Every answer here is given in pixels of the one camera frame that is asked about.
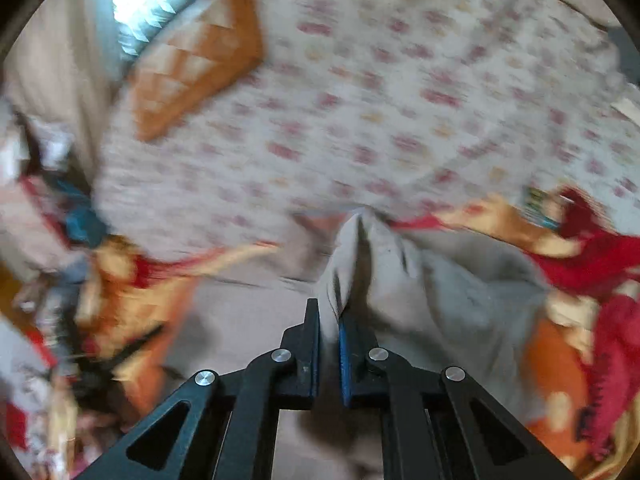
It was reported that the beige curtain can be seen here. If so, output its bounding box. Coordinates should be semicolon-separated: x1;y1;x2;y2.
2;0;126;181

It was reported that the grey garment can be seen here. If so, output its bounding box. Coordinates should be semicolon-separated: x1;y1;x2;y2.
272;210;553;480

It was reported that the blue cloth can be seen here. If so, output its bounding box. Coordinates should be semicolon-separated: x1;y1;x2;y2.
52;177;108;248

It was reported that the cluttered side table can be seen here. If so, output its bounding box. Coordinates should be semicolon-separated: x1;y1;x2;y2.
0;105;96;281

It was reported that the red orange patterned blanket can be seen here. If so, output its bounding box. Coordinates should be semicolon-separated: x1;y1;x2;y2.
75;187;640;480

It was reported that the floral white quilt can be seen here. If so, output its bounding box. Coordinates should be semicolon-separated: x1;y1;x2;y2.
92;0;640;263

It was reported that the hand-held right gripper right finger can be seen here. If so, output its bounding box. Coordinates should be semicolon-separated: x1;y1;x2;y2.
338;313;576;480

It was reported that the orange checkered cushion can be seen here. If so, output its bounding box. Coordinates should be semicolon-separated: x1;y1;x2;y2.
127;0;266;143

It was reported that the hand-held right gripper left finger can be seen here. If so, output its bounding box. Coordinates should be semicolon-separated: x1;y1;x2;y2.
75;298;321;480

